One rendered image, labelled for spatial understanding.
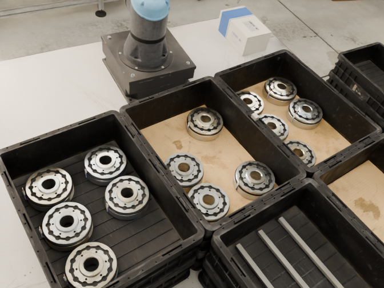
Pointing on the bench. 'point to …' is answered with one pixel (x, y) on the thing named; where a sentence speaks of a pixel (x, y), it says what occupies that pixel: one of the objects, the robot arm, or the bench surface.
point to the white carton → (243, 30)
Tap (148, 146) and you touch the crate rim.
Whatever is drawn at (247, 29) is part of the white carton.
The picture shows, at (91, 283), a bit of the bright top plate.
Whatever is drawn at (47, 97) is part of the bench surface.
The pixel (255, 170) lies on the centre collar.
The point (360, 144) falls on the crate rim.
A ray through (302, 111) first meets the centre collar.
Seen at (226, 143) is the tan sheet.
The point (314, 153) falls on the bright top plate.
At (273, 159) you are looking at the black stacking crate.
